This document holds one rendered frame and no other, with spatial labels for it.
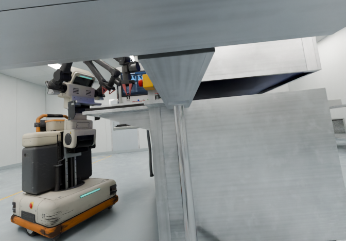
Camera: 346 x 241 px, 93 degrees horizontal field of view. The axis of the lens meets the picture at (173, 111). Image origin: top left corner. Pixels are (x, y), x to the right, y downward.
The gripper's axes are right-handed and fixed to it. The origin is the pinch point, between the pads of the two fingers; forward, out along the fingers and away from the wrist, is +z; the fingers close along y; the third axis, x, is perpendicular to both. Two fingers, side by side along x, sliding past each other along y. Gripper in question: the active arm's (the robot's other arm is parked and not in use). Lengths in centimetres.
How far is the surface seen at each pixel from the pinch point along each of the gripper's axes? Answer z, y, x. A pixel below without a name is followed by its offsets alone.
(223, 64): -7, 56, -31
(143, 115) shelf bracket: 16.3, 8.7, -8.2
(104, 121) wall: -41, -115, 589
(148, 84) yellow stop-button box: 2.4, 11.3, -28.7
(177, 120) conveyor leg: 24, 21, -44
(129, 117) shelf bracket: 16.1, -0.3, -5.8
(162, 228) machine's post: 79, 12, -19
